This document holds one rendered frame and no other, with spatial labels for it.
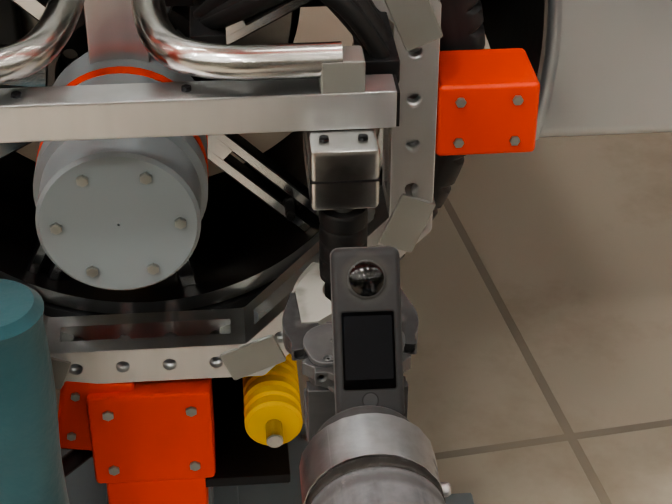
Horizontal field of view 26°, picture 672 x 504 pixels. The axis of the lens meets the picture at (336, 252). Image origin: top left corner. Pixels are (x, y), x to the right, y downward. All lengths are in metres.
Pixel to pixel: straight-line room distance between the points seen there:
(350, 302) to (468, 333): 1.49
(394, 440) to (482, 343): 1.51
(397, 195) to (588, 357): 1.15
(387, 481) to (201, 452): 0.59
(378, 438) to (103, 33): 0.47
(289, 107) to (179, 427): 0.49
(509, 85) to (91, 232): 0.38
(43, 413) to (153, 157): 0.29
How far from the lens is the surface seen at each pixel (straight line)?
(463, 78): 1.28
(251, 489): 1.82
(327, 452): 0.93
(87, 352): 1.40
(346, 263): 0.97
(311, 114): 1.05
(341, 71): 1.03
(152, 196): 1.13
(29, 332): 1.25
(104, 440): 1.45
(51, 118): 1.05
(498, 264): 2.63
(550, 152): 2.99
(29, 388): 1.28
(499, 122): 1.29
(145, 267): 1.16
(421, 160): 1.29
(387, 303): 0.97
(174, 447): 1.46
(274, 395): 1.46
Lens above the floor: 1.45
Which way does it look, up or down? 33 degrees down
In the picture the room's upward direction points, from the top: straight up
